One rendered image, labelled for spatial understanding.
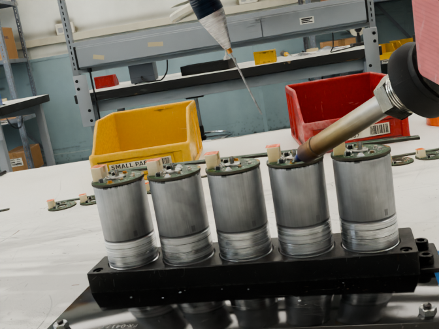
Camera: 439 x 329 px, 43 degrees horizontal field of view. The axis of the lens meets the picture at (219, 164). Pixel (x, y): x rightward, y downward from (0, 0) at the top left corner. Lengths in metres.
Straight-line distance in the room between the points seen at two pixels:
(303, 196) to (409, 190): 0.17
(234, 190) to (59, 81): 4.64
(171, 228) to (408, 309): 0.11
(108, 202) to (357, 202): 0.11
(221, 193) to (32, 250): 0.19
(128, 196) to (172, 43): 2.28
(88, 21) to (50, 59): 0.45
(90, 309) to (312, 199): 0.11
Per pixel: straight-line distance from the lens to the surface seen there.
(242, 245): 0.25
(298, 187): 0.24
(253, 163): 0.25
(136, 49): 2.55
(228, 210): 0.25
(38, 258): 0.39
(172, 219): 0.25
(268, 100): 4.67
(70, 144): 4.91
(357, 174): 0.24
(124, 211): 0.26
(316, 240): 0.25
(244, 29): 2.52
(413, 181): 0.42
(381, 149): 0.24
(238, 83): 2.59
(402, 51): 0.18
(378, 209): 0.24
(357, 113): 0.20
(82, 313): 0.26
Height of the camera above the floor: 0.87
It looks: 12 degrees down
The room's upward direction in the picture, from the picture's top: 9 degrees counter-clockwise
